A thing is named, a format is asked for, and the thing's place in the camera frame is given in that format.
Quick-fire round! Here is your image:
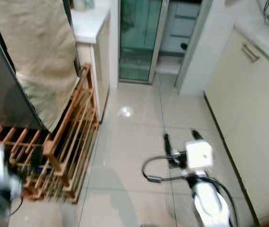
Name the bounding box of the dark grey fridge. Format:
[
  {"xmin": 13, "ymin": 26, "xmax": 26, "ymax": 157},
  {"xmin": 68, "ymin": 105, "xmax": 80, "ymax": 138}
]
[{"xmin": 0, "ymin": 0, "xmax": 49, "ymax": 131}]

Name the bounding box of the cream kitchen cabinet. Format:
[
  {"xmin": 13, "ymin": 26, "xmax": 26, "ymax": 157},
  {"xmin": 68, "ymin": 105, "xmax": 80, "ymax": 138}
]
[{"xmin": 204, "ymin": 18, "xmax": 269, "ymax": 225}]

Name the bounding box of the wooden slat rack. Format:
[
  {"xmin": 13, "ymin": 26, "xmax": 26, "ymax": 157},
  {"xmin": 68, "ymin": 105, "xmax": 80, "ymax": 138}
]
[{"xmin": 0, "ymin": 64, "xmax": 100, "ymax": 204}]

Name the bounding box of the green glass sliding door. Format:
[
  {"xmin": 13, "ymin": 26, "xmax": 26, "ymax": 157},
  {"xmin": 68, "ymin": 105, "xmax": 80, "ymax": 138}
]
[{"xmin": 118, "ymin": 0, "xmax": 164, "ymax": 85}]

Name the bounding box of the beige cloth cover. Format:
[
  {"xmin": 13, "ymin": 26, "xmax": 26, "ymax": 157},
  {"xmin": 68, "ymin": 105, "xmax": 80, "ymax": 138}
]
[{"xmin": 0, "ymin": 0, "xmax": 81, "ymax": 133}]

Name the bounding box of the narrow white top cabinet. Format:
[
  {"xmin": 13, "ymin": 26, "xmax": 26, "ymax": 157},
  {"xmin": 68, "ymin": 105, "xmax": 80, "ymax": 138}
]
[{"xmin": 70, "ymin": 0, "xmax": 111, "ymax": 121}]

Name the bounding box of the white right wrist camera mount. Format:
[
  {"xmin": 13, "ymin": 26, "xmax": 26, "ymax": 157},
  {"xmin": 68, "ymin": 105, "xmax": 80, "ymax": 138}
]
[{"xmin": 185, "ymin": 140, "xmax": 214, "ymax": 171}]

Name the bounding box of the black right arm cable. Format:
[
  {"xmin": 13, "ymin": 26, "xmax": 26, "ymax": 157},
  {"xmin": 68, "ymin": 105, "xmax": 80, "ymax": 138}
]
[{"xmin": 141, "ymin": 154, "xmax": 186, "ymax": 183}]

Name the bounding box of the metal cabinet handle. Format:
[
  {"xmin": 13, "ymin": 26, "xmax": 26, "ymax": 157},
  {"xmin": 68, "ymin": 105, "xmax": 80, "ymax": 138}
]
[{"xmin": 241, "ymin": 43, "xmax": 260, "ymax": 63}]

